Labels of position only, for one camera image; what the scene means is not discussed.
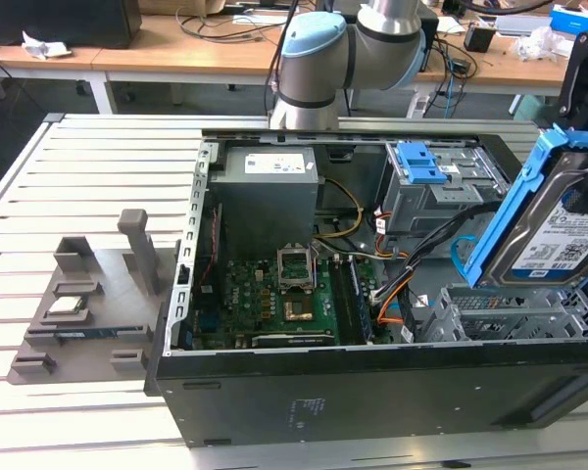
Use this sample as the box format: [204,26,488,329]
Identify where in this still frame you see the installed RAM stick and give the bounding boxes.
[350,258,374,343]

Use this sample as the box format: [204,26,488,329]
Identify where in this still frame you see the black cable bundle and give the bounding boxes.
[370,199,502,306]

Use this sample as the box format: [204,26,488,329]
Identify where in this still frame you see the green motherboard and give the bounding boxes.
[190,254,373,350]

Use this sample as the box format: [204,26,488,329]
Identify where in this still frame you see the black RAM slot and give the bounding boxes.
[327,258,350,345]
[338,258,363,344]

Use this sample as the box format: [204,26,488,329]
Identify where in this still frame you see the blue wire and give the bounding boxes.
[450,234,477,285]

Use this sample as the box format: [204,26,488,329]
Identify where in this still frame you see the silver CPU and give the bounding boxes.
[48,297,90,315]

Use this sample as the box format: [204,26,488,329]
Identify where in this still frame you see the brown cardboard box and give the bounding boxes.
[139,0,226,16]

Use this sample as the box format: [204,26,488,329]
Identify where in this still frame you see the crumpled white paper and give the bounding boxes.
[21,29,73,62]

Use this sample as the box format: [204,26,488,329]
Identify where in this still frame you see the orange wire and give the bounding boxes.
[375,281,409,327]

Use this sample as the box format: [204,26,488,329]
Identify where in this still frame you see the hard disk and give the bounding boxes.
[462,122,588,292]

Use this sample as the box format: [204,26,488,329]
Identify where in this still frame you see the wooden desk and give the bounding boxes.
[0,0,582,117]

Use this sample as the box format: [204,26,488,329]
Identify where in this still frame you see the metal drive cage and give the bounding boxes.
[375,143,515,259]

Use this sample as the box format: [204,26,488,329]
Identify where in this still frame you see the blue plastic drive latch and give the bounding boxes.
[393,140,448,185]

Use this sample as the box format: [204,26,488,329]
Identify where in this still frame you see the small black box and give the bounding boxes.
[464,23,499,55]

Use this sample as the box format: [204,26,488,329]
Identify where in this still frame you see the grey power supply unit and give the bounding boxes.
[207,145,322,247]

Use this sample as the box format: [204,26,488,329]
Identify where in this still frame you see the pale green bin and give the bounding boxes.
[511,92,551,123]

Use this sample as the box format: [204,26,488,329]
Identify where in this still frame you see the yellow wires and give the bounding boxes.
[315,177,365,242]

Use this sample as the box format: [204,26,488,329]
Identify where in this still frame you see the clear plastic bags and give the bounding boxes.
[512,25,575,64]

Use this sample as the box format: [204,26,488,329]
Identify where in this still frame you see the blue cardboard box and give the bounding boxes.
[548,3,588,38]

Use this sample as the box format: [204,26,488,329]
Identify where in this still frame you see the grey parts rack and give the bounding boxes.
[7,208,178,388]

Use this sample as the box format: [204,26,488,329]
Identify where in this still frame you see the metal disk bay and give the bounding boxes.
[417,283,588,344]

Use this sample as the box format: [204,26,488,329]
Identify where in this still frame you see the metal socket cover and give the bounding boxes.
[276,242,316,291]

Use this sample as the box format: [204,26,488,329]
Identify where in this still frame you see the black computer tower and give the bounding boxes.
[418,4,441,50]

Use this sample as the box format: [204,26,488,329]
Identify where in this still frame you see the black graphics card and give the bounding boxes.
[234,332,340,351]

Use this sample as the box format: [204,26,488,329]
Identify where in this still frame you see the large black box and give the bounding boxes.
[0,0,144,51]

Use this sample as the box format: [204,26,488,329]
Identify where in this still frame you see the CPU socket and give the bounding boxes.
[278,288,318,327]

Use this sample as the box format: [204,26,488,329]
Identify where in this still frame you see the black PC case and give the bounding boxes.
[144,127,588,449]

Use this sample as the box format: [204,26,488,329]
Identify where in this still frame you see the red wire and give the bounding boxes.
[199,202,225,291]

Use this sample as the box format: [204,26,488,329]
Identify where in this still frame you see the white power strip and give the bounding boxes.
[406,92,431,119]

